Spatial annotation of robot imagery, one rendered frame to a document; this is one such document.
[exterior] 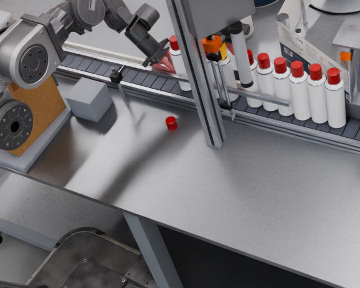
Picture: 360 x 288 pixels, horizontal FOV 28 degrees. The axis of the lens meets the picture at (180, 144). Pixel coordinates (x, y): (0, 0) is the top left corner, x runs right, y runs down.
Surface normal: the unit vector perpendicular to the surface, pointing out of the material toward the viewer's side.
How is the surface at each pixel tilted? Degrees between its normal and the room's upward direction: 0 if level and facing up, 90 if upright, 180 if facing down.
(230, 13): 90
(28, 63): 90
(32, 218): 0
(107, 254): 0
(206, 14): 90
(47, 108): 90
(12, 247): 0
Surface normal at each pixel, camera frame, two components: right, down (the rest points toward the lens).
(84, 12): 0.61, -0.04
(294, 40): -0.80, 0.55
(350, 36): -0.22, -0.65
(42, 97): 0.80, 0.32
